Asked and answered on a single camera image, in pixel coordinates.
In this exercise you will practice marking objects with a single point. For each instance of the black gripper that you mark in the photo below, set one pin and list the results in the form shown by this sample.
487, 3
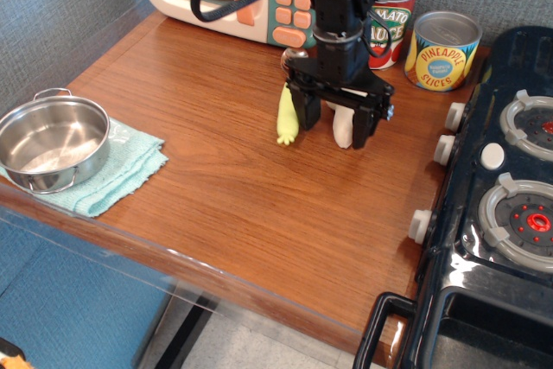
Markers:
340, 73

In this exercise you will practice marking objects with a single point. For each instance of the white plush mushroom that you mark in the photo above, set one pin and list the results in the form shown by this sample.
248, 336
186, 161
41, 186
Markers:
343, 126

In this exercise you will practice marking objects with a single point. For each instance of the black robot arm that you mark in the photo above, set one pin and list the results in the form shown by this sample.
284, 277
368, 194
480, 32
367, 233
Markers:
335, 20

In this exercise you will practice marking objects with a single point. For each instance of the stainless steel pot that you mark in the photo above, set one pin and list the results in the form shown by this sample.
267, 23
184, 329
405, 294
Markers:
54, 142

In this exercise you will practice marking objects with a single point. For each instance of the tomato sauce can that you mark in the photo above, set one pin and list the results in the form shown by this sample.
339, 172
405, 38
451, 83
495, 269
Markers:
388, 31

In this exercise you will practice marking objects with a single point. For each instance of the pineapple slices can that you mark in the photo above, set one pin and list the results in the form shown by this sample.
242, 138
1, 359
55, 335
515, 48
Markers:
442, 49

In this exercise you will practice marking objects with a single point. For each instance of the light blue folded cloth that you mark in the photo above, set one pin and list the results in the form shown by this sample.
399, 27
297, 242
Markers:
133, 158

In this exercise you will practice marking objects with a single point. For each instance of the black toy stove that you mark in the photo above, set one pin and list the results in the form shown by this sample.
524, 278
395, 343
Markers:
484, 297

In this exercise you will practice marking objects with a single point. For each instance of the orange object at corner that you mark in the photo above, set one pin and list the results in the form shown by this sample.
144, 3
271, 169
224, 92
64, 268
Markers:
12, 356

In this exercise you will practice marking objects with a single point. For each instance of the spoon with yellow handle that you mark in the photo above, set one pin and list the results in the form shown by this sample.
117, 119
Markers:
287, 125

